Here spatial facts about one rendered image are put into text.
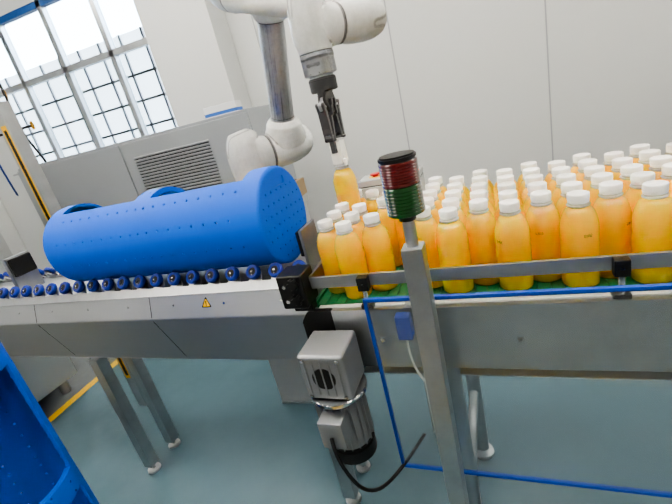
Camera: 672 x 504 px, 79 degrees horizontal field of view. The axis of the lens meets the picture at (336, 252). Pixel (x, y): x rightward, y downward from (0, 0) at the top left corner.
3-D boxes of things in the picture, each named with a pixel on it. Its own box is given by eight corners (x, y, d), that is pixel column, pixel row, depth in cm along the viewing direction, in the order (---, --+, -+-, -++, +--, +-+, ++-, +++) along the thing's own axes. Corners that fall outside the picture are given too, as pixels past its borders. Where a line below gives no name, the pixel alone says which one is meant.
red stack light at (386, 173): (386, 182, 71) (382, 159, 70) (423, 176, 68) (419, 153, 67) (378, 192, 65) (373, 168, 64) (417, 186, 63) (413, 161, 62)
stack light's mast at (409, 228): (398, 240, 75) (381, 154, 69) (433, 236, 72) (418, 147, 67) (391, 254, 69) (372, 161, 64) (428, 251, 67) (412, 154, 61)
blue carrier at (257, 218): (125, 263, 169) (97, 196, 160) (315, 242, 135) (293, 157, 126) (63, 295, 144) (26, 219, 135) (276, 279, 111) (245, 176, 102)
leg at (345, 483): (348, 491, 154) (306, 354, 133) (363, 493, 152) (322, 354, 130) (344, 505, 149) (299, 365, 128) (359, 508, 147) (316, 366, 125)
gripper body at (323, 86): (314, 79, 114) (322, 113, 117) (302, 80, 106) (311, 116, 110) (339, 72, 111) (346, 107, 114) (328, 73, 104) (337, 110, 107)
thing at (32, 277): (41, 283, 178) (24, 250, 173) (47, 282, 177) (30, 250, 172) (19, 294, 170) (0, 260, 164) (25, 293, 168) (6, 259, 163)
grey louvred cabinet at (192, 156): (131, 295, 424) (68, 157, 375) (323, 274, 354) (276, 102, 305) (90, 323, 376) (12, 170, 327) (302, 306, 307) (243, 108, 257)
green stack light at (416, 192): (392, 209, 73) (386, 182, 71) (428, 204, 70) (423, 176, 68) (384, 221, 67) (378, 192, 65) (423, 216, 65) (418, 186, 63)
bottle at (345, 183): (366, 224, 120) (353, 162, 113) (343, 229, 120) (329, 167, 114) (364, 218, 126) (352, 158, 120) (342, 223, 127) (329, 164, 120)
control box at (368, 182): (371, 202, 145) (365, 174, 141) (427, 194, 137) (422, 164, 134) (363, 211, 136) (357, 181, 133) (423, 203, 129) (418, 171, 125)
